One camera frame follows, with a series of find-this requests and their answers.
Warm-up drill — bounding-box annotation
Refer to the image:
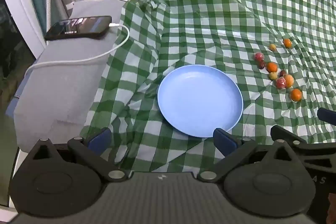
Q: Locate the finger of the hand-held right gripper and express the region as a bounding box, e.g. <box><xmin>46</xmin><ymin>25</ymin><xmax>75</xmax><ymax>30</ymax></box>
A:
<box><xmin>271</xmin><ymin>125</ymin><xmax>310</xmax><ymax>149</ymax></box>
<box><xmin>317</xmin><ymin>108</ymin><xmax>336</xmax><ymax>125</ymax></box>

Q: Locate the white charging cable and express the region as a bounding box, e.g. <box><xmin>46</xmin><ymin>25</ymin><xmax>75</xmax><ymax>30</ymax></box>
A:
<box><xmin>25</xmin><ymin>23</ymin><xmax>130</xmax><ymax>75</ymax></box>

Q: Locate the white window frame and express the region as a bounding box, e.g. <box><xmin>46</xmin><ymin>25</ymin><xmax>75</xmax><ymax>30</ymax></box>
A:
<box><xmin>0</xmin><ymin>0</ymin><xmax>46</xmax><ymax>50</ymax></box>

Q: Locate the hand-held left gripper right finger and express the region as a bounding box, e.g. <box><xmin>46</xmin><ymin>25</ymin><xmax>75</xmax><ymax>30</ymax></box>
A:
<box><xmin>197</xmin><ymin>128</ymin><xmax>300</xmax><ymax>182</ymax></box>

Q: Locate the blue plate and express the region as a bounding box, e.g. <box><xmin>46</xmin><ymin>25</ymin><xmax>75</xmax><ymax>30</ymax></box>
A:
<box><xmin>157</xmin><ymin>64</ymin><xmax>244</xmax><ymax>138</ymax></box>

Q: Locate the grey cushion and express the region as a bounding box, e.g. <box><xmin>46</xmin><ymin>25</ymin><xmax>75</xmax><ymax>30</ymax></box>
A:
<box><xmin>13</xmin><ymin>0</ymin><xmax>126</xmax><ymax>148</ymax></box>

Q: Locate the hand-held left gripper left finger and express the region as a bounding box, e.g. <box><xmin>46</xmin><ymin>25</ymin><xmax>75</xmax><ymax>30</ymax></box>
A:
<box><xmin>26</xmin><ymin>127</ymin><xmax>126</xmax><ymax>182</ymax></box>

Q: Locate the green white checked tablecloth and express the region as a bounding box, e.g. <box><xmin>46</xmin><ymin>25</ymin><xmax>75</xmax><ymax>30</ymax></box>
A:
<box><xmin>80</xmin><ymin>0</ymin><xmax>336</xmax><ymax>174</ymax></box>

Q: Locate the black smartphone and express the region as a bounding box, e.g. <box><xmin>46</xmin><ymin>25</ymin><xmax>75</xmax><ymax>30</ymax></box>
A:
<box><xmin>44</xmin><ymin>16</ymin><xmax>113</xmax><ymax>41</ymax></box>

